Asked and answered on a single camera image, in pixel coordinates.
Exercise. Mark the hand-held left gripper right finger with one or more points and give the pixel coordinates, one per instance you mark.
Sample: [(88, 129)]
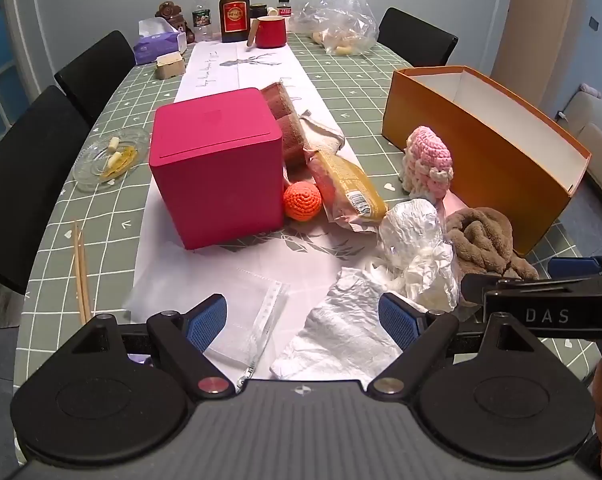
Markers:
[(398, 322)]

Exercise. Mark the clear plastic bag of snacks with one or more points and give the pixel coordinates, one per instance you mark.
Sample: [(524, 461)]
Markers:
[(336, 15)]

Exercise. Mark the small jar red label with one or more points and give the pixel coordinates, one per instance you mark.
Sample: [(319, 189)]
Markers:
[(284, 7)]

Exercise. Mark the dark liquor bottle red label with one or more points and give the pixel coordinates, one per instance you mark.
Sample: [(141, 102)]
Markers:
[(235, 15)]

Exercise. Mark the small beige box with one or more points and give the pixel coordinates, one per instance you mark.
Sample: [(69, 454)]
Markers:
[(170, 66)]

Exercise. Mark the white washcloth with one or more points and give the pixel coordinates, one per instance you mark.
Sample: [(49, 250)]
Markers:
[(323, 132)]

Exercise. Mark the brown bear figurine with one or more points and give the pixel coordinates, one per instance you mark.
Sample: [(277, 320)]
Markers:
[(173, 12)]

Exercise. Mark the wall light switch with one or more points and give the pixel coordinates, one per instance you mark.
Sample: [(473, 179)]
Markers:
[(594, 23)]

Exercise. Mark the bamboo skewer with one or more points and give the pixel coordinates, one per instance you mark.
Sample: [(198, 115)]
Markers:
[(83, 275)]

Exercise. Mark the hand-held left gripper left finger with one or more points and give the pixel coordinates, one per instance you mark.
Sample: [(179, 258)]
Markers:
[(206, 322)]

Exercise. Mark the clear water bottle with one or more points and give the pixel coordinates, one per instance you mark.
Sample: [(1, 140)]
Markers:
[(202, 15)]

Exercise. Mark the dark glass jar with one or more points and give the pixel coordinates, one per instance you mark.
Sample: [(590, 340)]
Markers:
[(258, 11)]

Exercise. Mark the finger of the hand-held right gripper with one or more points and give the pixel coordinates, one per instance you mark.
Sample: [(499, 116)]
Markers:
[(576, 266), (546, 295)]

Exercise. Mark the beige door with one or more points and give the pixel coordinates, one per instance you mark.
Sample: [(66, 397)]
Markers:
[(536, 20)]

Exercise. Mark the grey sofa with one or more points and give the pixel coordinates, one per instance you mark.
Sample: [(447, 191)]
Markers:
[(591, 135)]

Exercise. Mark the clear plastic sleeve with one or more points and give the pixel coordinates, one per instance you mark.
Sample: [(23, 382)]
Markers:
[(246, 320)]

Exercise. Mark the orange cardboard box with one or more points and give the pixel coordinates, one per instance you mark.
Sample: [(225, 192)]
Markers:
[(491, 155)]

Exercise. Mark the glass plate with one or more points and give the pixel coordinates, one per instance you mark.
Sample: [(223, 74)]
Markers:
[(93, 165)]

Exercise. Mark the pink white crochet hat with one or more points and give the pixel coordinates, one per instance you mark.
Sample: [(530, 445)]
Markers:
[(426, 160)]

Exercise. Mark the brown striped folded towel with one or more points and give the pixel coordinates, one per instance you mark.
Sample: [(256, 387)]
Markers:
[(286, 120)]

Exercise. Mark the white printed table runner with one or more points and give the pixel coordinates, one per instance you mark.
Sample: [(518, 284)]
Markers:
[(181, 270)]

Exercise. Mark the magenta cube storage box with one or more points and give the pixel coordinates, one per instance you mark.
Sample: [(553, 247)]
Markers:
[(216, 175)]

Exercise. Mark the purple tissue pack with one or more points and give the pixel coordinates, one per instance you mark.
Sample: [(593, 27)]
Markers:
[(156, 47)]

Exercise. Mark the yellow pink snack packet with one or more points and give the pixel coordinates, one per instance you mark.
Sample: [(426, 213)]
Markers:
[(348, 187)]

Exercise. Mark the orange crochet ball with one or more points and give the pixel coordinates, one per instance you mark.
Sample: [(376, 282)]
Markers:
[(302, 201)]

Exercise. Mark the wooden chopsticks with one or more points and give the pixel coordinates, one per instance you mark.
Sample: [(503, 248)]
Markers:
[(77, 270)]

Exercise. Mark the green checked tablecloth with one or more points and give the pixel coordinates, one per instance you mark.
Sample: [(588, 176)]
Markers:
[(361, 95)]

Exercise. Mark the brown fluffy towel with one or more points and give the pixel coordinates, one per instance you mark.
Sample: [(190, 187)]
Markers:
[(486, 240)]

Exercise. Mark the white plastic bag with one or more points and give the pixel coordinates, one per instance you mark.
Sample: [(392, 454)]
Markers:
[(416, 245)]

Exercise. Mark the yellow food scraps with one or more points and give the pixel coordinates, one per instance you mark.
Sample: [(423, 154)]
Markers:
[(117, 157)]

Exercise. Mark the white thin bag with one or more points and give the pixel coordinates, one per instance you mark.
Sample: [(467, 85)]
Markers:
[(346, 325)]

